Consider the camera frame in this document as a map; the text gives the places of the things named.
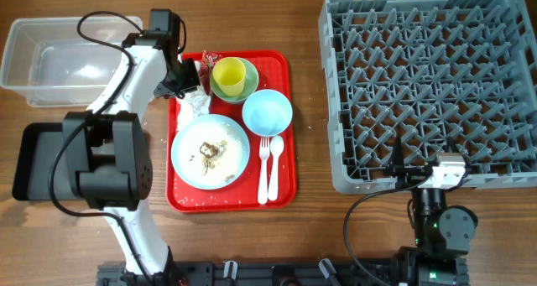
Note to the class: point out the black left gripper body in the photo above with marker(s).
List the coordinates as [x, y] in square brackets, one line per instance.
[180, 78]

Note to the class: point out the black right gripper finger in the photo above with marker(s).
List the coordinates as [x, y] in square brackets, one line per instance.
[450, 147]
[395, 166]

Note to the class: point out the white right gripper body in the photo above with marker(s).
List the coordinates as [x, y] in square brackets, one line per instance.
[458, 183]

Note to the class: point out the white napkin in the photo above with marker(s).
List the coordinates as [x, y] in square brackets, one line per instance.
[195, 104]

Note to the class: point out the red snack wrapper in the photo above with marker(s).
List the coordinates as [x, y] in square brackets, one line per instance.
[207, 62]

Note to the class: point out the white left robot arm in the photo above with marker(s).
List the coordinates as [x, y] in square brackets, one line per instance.
[146, 59]

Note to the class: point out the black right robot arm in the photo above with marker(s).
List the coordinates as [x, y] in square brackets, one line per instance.
[442, 233]

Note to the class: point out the grey dishwasher rack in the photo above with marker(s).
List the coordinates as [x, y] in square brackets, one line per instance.
[429, 73]

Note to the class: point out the yellow plastic cup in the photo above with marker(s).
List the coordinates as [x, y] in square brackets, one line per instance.
[229, 74]

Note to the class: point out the green small plate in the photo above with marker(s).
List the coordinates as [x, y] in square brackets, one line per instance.
[250, 85]

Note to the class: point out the light blue dinner plate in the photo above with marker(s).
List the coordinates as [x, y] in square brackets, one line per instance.
[210, 128]

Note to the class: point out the food scraps on plate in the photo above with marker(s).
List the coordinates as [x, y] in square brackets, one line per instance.
[208, 163]

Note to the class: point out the red serving tray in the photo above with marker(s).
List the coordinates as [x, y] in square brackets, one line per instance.
[241, 194]

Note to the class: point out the light blue bowl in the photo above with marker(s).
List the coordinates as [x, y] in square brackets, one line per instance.
[267, 113]

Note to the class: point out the white plastic fork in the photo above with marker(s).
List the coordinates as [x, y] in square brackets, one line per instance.
[264, 153]

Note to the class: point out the white plastic spoon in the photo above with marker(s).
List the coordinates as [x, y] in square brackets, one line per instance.
[276, 149]

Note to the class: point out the clear plastic bin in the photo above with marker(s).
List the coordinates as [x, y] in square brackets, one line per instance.
[46, 61]

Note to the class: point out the black plastic tray bin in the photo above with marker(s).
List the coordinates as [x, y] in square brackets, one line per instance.
[38, 160]

